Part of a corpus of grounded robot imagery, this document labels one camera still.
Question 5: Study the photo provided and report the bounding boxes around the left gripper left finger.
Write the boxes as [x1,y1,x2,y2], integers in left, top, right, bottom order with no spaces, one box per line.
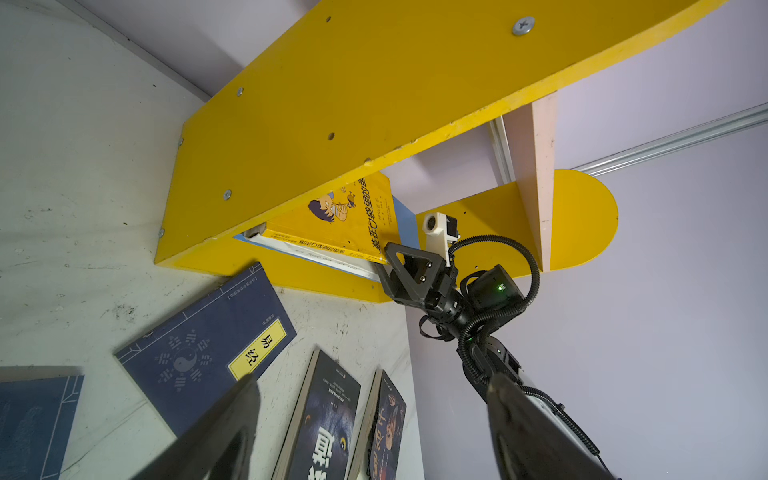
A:
[134,374,260,479]

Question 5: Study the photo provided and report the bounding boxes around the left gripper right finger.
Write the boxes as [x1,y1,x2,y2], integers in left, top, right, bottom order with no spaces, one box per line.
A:
[486,373,612,479]

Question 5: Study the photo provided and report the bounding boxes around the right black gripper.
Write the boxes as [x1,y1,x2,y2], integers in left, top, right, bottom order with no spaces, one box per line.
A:
[376,242,473,327]

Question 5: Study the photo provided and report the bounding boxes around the yellow cartoon book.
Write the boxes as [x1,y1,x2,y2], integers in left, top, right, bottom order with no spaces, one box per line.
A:
[255,172,401,264]

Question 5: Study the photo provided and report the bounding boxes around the black wolf book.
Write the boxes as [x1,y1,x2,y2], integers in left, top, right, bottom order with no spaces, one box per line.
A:
[272,348,361,480]

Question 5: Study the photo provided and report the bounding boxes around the white book brown bars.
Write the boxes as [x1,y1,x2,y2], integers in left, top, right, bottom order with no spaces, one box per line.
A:
[235,227,380,283]

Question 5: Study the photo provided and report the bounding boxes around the navy bagua book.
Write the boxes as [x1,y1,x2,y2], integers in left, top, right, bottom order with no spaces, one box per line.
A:
[115,263,296,436]

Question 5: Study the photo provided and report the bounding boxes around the purple illustrated book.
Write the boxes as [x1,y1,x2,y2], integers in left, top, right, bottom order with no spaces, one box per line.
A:
[347,368,407,479]

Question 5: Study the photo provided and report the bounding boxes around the yellow pink blue bookshelf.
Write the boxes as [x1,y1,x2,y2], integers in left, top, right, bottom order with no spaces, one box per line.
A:
[155,1,717,302]

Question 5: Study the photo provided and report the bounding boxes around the navy book yellow label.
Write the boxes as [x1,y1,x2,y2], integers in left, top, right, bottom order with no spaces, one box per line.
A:
[1,365,84,479]

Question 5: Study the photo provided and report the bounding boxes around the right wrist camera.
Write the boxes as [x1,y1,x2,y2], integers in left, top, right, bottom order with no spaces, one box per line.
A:
[422,212,460,267]

